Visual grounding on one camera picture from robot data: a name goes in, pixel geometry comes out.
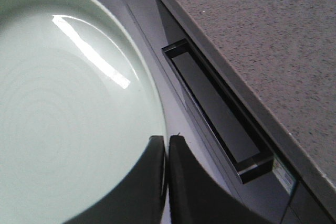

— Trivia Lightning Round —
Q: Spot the light green round plate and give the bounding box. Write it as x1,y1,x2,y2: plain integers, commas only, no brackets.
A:
1,0,166,223

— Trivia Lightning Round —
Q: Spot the grey kitchen island cabinet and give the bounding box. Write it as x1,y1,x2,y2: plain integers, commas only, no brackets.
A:
98,0,335,223

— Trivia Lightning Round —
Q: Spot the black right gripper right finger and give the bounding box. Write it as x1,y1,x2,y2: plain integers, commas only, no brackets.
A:
169,135,270,223

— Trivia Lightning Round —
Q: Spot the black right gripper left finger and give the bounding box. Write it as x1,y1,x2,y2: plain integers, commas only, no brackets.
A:
66,135,167,223

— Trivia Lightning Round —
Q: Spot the black bar drawer handle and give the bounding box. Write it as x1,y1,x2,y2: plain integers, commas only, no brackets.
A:
162,39,274,184

